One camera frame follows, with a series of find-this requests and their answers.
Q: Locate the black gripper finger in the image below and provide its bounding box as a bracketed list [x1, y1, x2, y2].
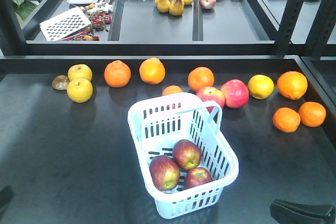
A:
[0, 186, 14, 208]
[270, 199, 335, 224]

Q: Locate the red apple front corner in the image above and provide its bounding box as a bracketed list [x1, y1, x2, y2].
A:
[183, 167, 213, 189]

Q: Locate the red yellow apple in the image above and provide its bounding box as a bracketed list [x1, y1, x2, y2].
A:
[149, 155, 180, 191]

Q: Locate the light blue plastic basket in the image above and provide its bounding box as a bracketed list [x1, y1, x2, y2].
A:
[128, 92, 239, 219]

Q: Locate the orange behind red apples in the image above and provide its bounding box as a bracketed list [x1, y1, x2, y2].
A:
[188, 67, 215, 92]

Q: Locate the black wooden fruit display stand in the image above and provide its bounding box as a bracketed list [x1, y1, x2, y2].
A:
[1, 56, 335, 223]

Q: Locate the small orange inner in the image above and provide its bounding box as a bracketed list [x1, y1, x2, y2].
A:
[272, 107, 301, 133]

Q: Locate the small orange near edge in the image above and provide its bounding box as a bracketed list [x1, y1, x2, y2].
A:
[298, 101, 327, 127]

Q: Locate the brown mushroom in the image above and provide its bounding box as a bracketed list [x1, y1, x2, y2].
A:
[52, 75, 70, 90]

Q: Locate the yellow pear-apple front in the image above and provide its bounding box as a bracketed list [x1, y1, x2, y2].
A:
[67, 78, 93, 103]

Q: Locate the yellow pear-apple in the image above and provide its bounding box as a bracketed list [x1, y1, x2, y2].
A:
[68, 64, 92, 81]
[67, 78, 93, 103]

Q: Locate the yellow orange round fruit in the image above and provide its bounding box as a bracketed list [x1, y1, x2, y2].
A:
[247, 74, 275, 100]

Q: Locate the large orange far right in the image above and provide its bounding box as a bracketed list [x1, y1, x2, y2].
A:
[277, 71, 308, 100]

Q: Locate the yellow pear-apple back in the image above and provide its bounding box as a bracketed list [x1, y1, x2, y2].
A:
[68, 64, 92, 81]

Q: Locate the bumpy top orange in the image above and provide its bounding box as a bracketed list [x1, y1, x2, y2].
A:
[104, 60, 131, 88]

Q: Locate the small mandarin orange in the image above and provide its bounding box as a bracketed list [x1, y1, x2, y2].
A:
[162, 85, 184, 95]

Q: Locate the white perforated grater board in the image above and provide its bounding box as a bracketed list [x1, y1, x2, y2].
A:
[40, 7, 91, 41]

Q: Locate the orange at back rail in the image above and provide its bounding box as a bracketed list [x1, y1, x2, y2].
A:
[139, 57, 166, 84]

